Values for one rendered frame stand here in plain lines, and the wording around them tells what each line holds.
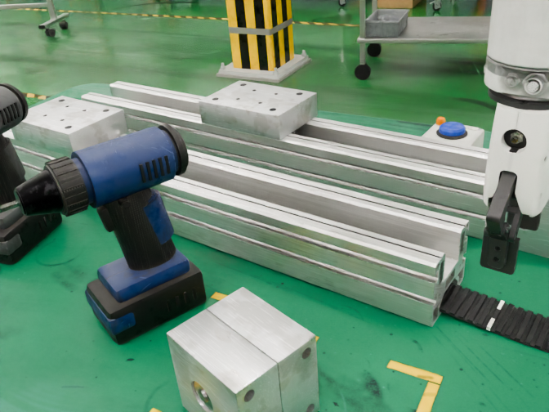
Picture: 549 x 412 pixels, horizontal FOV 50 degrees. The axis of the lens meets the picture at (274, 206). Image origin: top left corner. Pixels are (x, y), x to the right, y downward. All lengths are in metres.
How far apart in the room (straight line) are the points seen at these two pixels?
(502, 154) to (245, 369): 0.28
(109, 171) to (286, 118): 0.38
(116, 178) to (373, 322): 0.32
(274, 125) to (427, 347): 0.41
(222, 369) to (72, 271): 0.38
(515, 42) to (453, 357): 0.31
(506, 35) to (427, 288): 0.27
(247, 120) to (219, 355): 0.49
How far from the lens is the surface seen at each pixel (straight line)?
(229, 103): 0.94
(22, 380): 0.69
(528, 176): 0.54
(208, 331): 0.53
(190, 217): 0.80
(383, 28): 3.75
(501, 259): 0.58
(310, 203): 0.75
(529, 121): 0.52
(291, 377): 0.52
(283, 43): 4.08
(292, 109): 0.91
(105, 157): 0.60
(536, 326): 0.69
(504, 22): 0.52
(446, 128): 0.95
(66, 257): 0.86
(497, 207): 0.53
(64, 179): 0.58
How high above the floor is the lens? 1.23
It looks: 30 degrees down
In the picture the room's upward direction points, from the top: 5 degrees counter-clockwise
